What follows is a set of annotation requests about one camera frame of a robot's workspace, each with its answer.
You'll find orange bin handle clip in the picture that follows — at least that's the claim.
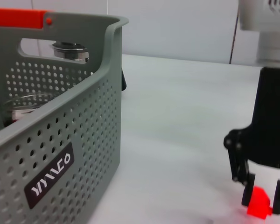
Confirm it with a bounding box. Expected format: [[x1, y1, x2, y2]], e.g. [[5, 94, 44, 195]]
[[0, 8, 55, 30]]

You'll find glass coffee pot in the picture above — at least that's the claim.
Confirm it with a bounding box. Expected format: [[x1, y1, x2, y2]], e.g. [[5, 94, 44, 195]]
[[52, 41, 128, 92]]

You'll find thin grey wall cable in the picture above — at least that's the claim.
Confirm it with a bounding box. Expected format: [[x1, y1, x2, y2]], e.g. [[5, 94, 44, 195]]
[[229, 14, 239, 65]]

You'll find grey-green perforated storage bin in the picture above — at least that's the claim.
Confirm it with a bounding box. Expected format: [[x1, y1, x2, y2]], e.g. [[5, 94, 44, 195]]
[[0, 8, 129, 224]]

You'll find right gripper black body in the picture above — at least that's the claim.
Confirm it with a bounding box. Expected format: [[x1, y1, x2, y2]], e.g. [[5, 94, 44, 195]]
[[223, 67, 280, 169]]

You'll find dark red brick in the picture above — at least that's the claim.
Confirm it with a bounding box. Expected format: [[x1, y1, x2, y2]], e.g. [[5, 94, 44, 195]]
[[3, 118, 20, 128]]

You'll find bright red toy brick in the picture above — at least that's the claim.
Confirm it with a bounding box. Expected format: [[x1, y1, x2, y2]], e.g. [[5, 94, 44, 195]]
[[246, 185, 272, 220]]

